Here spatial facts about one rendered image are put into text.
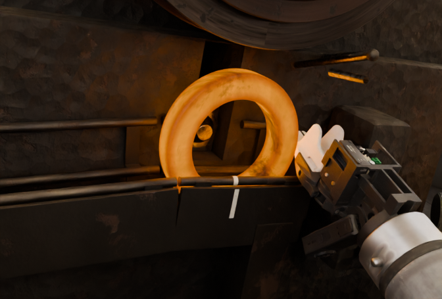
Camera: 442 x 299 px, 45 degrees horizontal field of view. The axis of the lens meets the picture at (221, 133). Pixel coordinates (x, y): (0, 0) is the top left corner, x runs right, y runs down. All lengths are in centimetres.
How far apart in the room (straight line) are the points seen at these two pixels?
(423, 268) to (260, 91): 27
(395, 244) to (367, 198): 8
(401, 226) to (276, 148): 20
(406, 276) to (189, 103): 30
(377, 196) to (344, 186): 4
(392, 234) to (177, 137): 26
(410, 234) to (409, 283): 5
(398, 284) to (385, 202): 9
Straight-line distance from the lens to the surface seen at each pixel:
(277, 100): 68
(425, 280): 57
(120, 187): 62
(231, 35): 61
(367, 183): 64
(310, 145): 72
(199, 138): 75
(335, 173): 66
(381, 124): 77
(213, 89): 63
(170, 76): 70
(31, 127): 66
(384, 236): 60
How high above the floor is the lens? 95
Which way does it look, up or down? 16 degrees down
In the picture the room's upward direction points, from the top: 11 degrees clockwise
